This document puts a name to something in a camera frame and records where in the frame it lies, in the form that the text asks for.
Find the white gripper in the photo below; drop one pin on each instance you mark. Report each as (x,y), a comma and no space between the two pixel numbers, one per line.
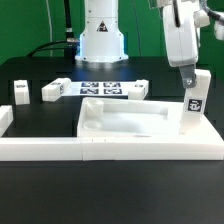
(182,20)

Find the white desk top tray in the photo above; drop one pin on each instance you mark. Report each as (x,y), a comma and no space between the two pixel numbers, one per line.
(106,117)

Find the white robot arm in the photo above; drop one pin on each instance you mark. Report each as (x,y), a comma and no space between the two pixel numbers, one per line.
(102,42)

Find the marker tag sheet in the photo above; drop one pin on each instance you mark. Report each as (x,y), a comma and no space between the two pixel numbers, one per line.
(106,88)

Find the white U-shaped fence frame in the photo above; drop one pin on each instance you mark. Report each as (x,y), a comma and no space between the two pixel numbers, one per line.
(104,148)

